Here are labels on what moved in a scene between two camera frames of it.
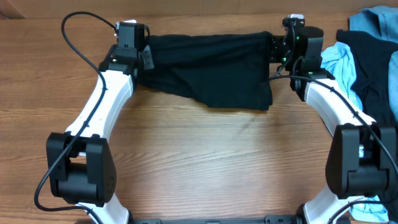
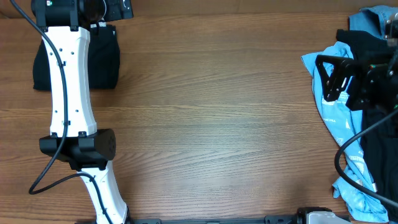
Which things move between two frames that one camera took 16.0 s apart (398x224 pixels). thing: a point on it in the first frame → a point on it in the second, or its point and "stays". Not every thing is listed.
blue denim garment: [381, 22] stays
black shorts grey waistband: [225, 70] → [104, 59]
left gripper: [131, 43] → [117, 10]
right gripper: [275, 43] → [370, 75]
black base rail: [290, 219] stays
